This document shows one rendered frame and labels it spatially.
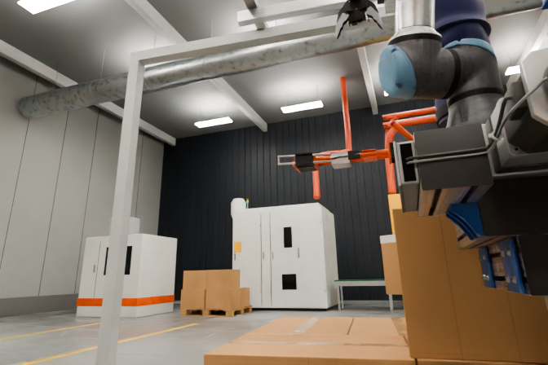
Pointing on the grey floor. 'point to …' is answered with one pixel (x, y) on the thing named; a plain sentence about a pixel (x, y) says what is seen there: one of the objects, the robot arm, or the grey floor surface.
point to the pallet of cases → (214, 293)
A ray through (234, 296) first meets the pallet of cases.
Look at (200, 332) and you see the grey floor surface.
